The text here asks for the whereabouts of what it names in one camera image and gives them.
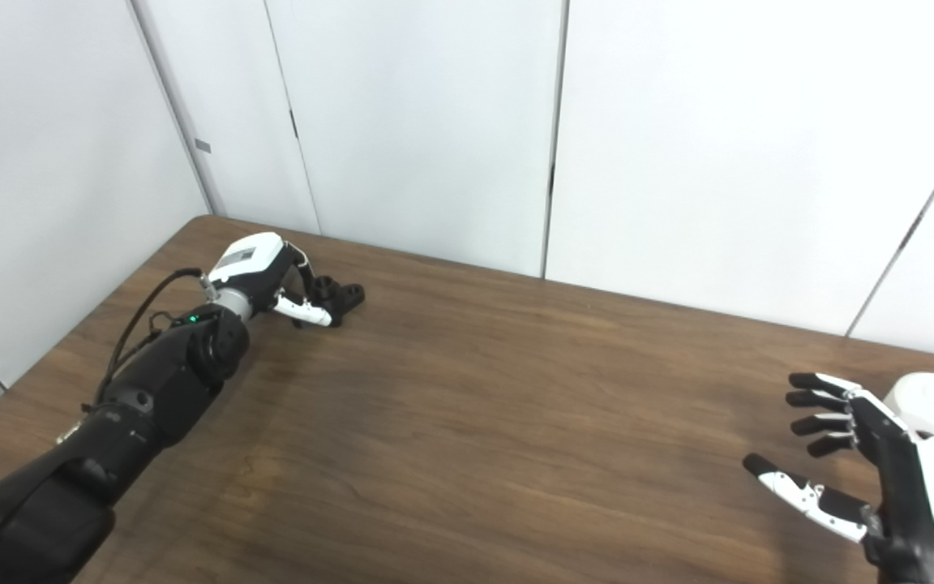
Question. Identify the black flanged holder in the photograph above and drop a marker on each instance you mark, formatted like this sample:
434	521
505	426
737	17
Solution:
347	298

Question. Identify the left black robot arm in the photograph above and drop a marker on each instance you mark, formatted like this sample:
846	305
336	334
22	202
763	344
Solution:
151	397

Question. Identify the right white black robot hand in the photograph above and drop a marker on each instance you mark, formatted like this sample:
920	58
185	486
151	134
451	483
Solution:
909	503

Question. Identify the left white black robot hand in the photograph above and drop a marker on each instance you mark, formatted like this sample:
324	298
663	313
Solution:
252	255

